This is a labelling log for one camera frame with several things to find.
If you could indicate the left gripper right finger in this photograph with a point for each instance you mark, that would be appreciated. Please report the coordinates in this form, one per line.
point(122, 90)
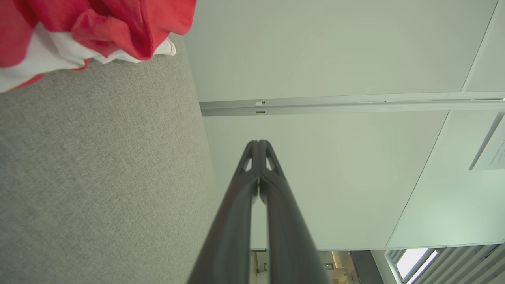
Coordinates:
point(288, 236)

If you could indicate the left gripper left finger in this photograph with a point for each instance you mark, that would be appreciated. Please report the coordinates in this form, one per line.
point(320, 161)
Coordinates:
point(232, 228)

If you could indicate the red white shorts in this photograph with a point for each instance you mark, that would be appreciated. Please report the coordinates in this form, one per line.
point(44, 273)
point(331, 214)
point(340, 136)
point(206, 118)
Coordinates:
point(118, 23)

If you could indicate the grey window blinds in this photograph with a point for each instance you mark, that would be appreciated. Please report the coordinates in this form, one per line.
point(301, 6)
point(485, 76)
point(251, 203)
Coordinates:
point(465, 264)

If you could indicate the aluminium frame post with clip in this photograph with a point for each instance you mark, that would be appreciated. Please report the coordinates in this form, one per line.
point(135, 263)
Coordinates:
point(355, 103)

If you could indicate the white wall sign plate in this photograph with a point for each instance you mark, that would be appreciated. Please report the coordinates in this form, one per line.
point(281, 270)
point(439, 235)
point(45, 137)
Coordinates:
point(493, 150)

